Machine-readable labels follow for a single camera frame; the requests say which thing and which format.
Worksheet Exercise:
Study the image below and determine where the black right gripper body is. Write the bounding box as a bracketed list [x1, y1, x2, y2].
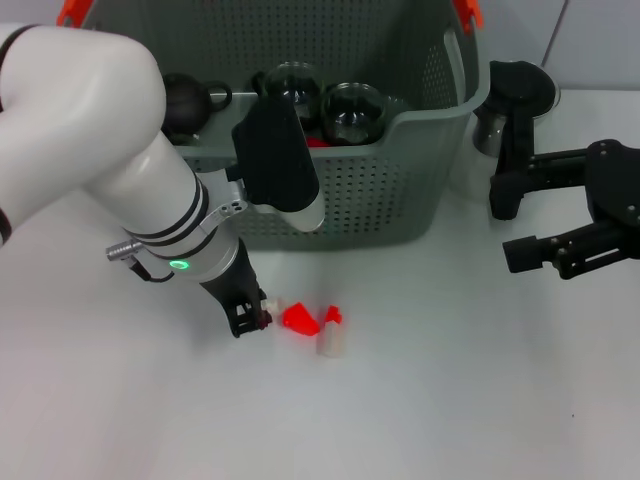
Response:
[583, 139, 640, 236]

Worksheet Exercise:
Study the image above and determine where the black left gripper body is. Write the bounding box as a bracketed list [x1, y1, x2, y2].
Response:
[198, 238, 266, 314]

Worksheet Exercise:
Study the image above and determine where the orange red sloped block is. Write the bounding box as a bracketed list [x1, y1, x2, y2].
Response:
[280, 301, 320, 337]

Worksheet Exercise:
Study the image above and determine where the white small block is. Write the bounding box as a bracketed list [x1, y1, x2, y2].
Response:
[316, 322, 348, 359]

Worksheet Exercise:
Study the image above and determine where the glass teapot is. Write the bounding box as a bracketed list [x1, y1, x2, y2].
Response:
[319, 87, 389, 148]
[251, 60, 325, 126]

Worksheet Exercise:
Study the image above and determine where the glass jar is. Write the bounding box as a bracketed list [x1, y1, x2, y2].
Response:
[322, 82, 387, 132]

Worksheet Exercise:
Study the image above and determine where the grey perforated plastic storage basket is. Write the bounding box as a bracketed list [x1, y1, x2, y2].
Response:
[74, 0, 491, 251]

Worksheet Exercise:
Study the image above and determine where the black ceramic teapot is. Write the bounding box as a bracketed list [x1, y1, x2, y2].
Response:
[162, 73, 234, 137]

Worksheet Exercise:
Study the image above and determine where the glass kettle with black handle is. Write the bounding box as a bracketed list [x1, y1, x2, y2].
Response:
[448, 59, 562, 222]

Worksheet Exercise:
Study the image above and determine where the left gripper cable with connector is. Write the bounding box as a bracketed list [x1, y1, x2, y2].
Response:
[104, 238, 176, 285]

